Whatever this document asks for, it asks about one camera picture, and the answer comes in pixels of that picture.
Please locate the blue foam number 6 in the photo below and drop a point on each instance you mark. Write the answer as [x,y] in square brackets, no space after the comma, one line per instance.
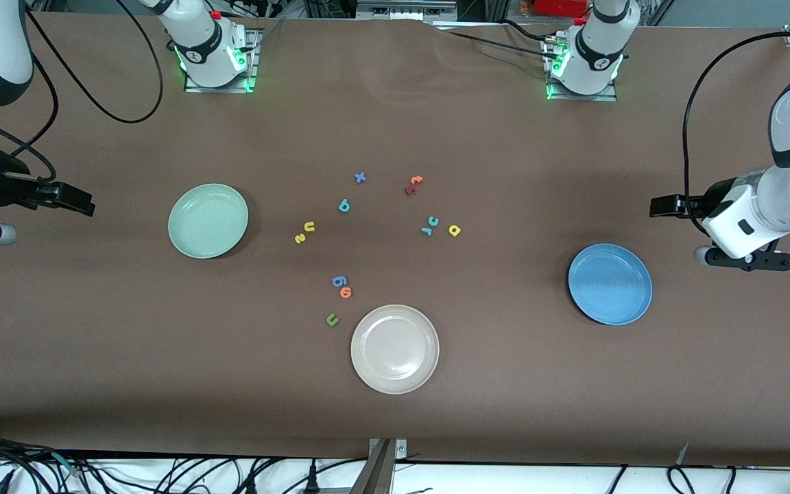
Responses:
[334,279]

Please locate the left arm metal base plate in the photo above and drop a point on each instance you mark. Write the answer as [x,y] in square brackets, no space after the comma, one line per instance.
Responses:
[611,97]

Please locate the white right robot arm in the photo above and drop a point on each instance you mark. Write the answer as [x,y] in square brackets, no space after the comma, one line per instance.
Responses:
[5,41]

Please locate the red box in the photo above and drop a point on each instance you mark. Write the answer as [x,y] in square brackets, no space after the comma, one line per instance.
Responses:
[559,7]

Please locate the green foam letter u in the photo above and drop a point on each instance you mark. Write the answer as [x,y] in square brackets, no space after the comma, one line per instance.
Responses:
[330,322]

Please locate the beige plate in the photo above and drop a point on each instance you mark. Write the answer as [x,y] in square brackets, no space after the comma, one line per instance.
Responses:
[395,348]

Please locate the brown table mat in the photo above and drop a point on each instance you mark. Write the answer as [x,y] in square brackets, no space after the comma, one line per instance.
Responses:
[505,384]

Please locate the grey device box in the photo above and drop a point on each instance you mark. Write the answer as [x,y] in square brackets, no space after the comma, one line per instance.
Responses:
[405,10]

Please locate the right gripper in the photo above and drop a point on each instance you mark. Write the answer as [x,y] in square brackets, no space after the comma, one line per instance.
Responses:
[12,187]

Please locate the white tape scrap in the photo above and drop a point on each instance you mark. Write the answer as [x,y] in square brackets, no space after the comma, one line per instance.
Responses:
[683,454]

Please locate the blue plate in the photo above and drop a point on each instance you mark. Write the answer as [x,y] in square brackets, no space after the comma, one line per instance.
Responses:
[609,283]

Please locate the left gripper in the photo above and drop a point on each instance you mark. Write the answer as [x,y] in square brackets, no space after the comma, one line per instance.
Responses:
[708,200]

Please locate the light green plate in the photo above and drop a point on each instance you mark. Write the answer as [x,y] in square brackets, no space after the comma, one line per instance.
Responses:
[208,221]

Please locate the teal foam letter b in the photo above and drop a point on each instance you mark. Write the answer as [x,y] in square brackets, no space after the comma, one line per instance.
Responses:
[343,206]

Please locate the yellow letter d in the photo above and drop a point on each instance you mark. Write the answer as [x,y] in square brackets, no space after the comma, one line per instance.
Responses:
[455,234]

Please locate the aluminium table profile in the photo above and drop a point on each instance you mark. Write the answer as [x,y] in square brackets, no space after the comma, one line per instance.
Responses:
[378,470]

